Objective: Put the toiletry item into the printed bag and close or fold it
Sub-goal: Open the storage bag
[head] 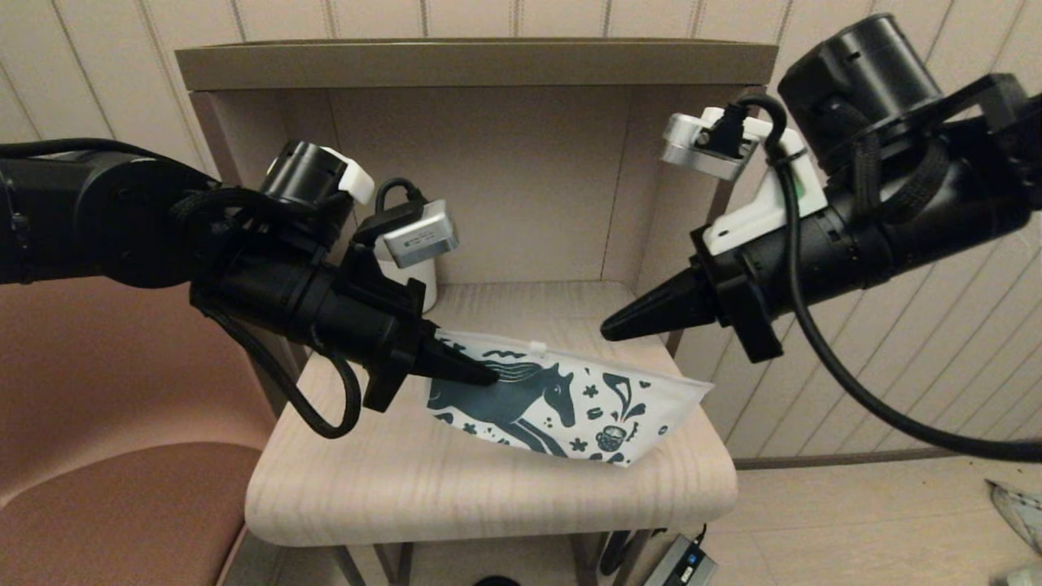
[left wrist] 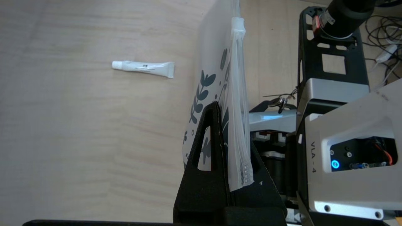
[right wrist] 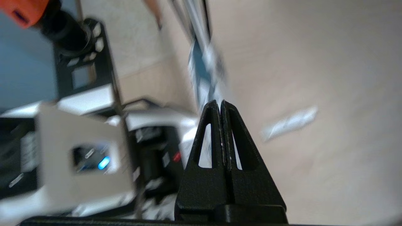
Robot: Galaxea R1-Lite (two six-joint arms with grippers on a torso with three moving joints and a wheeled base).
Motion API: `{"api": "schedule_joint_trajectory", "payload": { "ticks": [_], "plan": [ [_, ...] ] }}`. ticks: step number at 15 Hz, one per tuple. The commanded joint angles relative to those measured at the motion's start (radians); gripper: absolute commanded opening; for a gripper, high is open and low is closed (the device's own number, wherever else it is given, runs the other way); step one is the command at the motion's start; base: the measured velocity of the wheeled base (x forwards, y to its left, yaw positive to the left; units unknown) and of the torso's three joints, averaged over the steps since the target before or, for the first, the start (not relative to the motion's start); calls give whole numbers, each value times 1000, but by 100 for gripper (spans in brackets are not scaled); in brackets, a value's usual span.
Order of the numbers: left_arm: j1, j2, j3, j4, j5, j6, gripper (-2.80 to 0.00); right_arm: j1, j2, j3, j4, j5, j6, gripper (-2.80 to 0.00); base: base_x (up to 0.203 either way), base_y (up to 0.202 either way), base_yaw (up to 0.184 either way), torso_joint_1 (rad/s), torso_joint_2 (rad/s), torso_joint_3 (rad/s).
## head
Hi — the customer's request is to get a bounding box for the white horse-print zip pouch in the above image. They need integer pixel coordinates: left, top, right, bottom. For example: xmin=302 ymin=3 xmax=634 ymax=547
xmin=425 ymin=328 xmax=716 ymax=470

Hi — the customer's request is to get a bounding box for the white ceramic mug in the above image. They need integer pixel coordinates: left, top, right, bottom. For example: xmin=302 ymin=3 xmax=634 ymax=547
xmin=370 ymin=256 xmax=439 ymax=315

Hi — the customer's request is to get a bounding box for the light wood desk with hutch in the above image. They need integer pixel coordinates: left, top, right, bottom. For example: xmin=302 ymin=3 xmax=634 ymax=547
xmin=175 ymin=39 xmax=780 ymax=586

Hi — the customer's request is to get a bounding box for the grey power adapter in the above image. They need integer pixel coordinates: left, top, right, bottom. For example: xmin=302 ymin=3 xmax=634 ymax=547
xmin=643 ymin=532 xmax=720 ymax=586

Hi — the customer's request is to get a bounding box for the pink upholstered chair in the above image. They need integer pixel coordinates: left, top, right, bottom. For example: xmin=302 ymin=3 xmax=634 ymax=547
xmin=0 ymin=277 xmax=282 ymax=586

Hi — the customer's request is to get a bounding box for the patterned fabric item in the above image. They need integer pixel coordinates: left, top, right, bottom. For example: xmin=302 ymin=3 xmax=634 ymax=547
xmin=983 ymin=479 xmax=1042 ymax=557

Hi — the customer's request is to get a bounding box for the white right camera bracket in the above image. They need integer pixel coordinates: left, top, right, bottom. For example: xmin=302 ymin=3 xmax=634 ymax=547
xmin=703 ymin=122 xmax=829 ymax=258

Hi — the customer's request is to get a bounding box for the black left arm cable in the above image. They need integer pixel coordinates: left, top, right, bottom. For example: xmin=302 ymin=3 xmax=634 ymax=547
xmin=194 ymin=177 xmax=426 ymax=441

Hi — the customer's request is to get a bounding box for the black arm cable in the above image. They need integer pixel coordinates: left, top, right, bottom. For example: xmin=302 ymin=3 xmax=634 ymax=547
xmin=716 ymin=94 xmax=1042 ymax=464
xmin=194 ymin=177 xmax=426 ymax=441

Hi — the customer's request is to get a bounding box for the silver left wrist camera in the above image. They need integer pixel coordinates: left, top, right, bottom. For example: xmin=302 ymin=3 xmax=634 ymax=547
xmin=356 ymin=199 xmax=462 ymax=271

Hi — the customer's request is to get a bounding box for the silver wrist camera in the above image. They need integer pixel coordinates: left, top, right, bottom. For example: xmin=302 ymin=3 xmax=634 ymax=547
xmin=660 ymin=106 xmax=774 ymax=183
xmin=356 ymin=199 xmax=462 ymax=271

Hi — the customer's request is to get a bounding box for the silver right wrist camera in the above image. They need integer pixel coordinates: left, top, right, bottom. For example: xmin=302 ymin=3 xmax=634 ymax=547
xmin=660 ymin=106 xmax=774 ymax=183

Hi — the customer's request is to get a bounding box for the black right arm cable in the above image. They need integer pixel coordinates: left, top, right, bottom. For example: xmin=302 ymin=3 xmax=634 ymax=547
xmin=716 ymin=94 xmax=1042 ymax=464

